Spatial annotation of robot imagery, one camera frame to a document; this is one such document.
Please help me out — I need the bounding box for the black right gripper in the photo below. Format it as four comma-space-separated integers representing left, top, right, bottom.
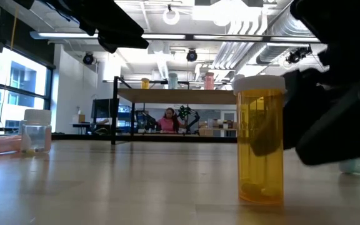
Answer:
291, 0, 360, 85

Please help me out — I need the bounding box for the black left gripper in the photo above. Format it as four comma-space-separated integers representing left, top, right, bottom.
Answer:
47, 0, 149, 54

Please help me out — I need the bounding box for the wide clear bottle white cap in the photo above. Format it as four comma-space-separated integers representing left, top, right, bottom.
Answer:
19, 108, 53, 154

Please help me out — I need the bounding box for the black ceiling spotlight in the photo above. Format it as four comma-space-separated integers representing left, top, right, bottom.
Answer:
186, 49, 199, 63
285, 46, 313, 65
82, 52, 95, 66

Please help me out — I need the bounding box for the overhead black light bar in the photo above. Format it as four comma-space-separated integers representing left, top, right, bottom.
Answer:
29, 30, 322, 44

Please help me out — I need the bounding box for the black computer monitor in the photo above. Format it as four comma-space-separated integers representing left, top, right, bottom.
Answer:
91, 97, 120, 120

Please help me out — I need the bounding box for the person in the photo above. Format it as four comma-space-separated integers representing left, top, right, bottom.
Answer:
156, 107, 184, 134

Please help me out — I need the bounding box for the large black-framed window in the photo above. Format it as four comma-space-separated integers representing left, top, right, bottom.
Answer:
0, 46, 56, 136

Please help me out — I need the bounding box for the white ring lamp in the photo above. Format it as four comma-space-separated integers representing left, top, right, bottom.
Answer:
162, 7, 181, 26

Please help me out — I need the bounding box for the silver ventilation duct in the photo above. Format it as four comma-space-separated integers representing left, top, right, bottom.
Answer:
256, 6, 320, 65

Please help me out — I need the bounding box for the wooden shelf black metal frame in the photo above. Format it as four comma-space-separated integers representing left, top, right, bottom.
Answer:
110, 76, 238, 146

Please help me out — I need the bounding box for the black aluminium table frame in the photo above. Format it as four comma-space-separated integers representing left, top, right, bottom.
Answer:
51, 132, 239, 144

